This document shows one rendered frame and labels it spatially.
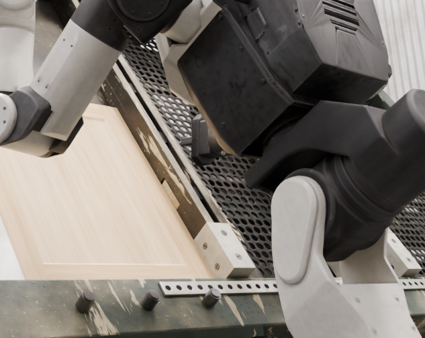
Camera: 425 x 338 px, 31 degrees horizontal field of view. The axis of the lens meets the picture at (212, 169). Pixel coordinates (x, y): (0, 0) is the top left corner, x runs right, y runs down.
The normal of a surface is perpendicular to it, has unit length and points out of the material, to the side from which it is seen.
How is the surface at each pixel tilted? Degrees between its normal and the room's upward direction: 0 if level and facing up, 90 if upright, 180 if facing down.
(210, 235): 90
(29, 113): 90
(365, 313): 64
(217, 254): 90
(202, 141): 90
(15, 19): 140
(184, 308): 56
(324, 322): 111
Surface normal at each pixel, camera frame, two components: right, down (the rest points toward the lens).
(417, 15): -0.77, -0.08
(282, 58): -0.52, 0.27
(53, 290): 0.51, -0.73
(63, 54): -0.47, -0.16
